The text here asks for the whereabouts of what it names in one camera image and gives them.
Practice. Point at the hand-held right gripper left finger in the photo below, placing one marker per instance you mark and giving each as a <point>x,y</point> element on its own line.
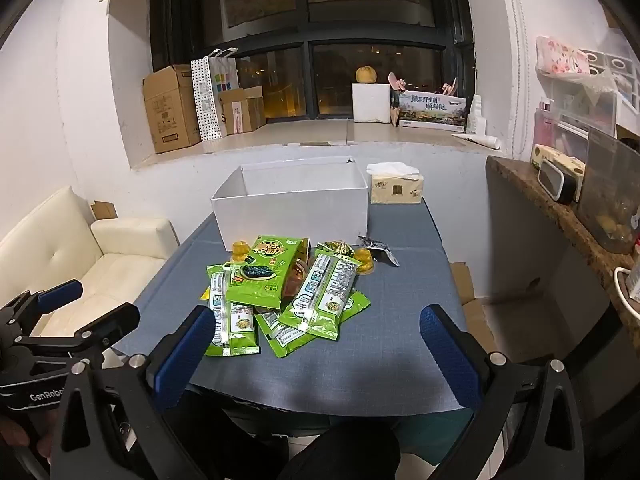
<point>185,355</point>

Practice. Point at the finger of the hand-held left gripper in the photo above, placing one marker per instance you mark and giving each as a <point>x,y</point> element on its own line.
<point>60,292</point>
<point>110,320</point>

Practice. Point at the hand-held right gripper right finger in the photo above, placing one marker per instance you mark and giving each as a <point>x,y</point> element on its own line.
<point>450,357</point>

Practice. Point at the green packet white label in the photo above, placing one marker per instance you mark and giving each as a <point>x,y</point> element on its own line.
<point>232,325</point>
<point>320,300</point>
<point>282,335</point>

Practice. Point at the yellow jelly cup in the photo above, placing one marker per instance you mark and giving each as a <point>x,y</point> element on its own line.
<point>240,249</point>

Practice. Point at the green seaweed picture packet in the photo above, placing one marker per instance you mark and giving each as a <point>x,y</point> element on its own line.
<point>265,265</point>

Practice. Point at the white cardboard box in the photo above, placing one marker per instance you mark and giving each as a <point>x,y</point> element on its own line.
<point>290,220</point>

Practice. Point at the person's left hand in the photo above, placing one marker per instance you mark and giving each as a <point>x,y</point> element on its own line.
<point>12,432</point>

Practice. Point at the cream leather sofa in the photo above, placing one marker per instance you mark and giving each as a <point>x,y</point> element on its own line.
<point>115,270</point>

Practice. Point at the flat cardboard sheet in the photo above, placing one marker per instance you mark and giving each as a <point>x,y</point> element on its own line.
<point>475,310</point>

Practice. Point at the blue grey tablecloth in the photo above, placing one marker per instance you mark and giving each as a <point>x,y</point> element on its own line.
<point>390,330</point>

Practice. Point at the cardboard piece behind sofa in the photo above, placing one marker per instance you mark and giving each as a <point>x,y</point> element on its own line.
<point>102,210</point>

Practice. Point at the orange jelly cup cartoon lid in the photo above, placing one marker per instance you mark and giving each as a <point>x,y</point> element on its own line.
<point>365,260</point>

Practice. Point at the dark green pea packet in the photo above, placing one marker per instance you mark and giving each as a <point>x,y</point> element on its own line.
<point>377,247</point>

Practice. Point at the pink jelly cup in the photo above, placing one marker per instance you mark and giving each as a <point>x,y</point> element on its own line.
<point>295,280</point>

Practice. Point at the olive yellow snack packet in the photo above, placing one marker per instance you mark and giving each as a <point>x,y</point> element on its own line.
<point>340,247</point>

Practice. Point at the tan tissue pack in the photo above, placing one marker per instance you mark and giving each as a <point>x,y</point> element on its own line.
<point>395,191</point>

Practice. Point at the brown stone counter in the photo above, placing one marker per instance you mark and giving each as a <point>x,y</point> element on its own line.
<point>560,220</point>

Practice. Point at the black speaker device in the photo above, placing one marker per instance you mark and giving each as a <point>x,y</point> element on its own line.
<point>555,182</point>

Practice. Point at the large brown cardboard box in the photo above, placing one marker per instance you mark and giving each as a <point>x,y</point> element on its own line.
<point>170,110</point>

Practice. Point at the rolled white paper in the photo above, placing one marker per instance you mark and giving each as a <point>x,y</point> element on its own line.
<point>477,141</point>

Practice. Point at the dark transparent container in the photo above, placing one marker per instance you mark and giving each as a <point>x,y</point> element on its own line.
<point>610,195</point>

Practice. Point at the white plastic bottle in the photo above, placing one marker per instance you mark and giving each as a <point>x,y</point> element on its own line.
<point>476,117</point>

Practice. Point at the white dotted shopping bag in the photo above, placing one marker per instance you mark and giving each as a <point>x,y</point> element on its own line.
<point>210,95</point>

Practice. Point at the printed landscape carton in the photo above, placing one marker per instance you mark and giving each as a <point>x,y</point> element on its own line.
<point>432,110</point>

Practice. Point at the small open cardboard box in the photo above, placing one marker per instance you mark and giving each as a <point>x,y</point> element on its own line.
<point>242,110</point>

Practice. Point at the white foam box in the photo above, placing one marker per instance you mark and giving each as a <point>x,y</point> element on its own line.
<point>371,102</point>

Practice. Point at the white plastic drawer unit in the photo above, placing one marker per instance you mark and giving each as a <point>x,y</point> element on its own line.
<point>600,105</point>

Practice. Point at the yellow pomelo fruit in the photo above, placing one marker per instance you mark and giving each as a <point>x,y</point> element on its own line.
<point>365,75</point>

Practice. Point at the pink floral pouch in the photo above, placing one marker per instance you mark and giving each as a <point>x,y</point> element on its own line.
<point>562,57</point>

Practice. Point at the dark window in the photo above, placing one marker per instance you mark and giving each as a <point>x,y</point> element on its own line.
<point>310,25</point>

